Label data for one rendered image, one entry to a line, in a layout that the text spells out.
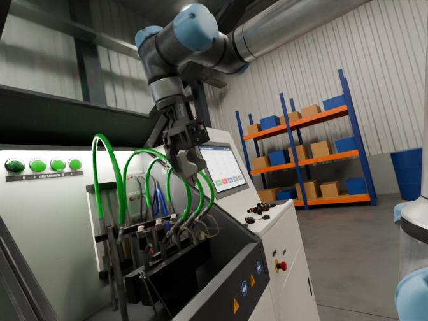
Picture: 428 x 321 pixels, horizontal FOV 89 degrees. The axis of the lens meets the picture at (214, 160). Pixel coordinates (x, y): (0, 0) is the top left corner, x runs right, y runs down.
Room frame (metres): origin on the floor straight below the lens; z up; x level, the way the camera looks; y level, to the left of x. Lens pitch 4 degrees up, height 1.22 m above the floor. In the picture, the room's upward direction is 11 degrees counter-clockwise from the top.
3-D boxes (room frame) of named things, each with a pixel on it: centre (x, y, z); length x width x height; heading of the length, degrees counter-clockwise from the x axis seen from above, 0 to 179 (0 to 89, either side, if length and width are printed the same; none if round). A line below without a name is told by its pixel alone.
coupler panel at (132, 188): (1.05, 0.38, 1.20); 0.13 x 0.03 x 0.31; 150
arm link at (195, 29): (0.43, -0.01, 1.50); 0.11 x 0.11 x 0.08; 49
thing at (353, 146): (5.80, -2.25, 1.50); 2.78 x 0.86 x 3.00; 53
